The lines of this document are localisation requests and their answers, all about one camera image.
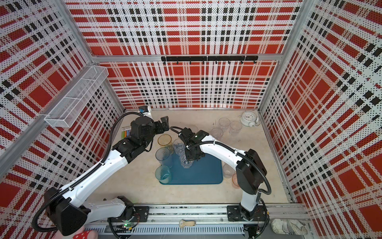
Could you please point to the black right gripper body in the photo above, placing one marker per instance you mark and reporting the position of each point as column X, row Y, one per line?
column 191, row 155

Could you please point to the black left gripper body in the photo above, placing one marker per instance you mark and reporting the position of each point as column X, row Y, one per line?
column 155, row 129

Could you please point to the clear glass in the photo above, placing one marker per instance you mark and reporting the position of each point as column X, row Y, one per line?
column 224, row 123
column 217, row 133
column 228, row 171
column 235, row 128
column 185, row 163

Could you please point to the teal plastic tray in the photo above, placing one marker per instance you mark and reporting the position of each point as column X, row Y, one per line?
column 205, row 171

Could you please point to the amber tall glass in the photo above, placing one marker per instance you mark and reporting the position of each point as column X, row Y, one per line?
column 165, row 140

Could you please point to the blue grey frosted cup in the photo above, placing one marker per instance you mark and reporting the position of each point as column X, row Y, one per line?
column 165, row 157

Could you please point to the mint green frosted cup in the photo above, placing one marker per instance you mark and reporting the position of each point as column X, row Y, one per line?
column 163, row 174

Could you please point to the pink tinted glass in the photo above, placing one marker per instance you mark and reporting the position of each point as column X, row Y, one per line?
column 235, row 181

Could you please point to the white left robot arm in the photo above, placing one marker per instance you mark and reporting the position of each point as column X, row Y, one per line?
column 65, row 210

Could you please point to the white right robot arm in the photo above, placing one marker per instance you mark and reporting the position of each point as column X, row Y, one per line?
column 250, row 171

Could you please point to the white alarm clock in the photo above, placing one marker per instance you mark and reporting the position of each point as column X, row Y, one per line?
column 249, row 119

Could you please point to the beige small figure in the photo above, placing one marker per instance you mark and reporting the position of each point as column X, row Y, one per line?
column 184, row 223

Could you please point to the crumpled white cloth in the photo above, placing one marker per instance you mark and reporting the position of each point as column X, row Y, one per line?
column 288, row 227

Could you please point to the pink plush toy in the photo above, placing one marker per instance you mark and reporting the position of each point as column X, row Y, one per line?
column 80, row 234

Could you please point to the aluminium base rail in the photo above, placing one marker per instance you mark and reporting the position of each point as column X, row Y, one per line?
column 213, row 219

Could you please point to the white wire mesh basket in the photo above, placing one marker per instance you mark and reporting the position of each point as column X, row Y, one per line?
column 68, row 109

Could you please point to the black hook rail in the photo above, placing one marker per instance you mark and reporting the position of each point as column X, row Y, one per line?
column 208, row 58

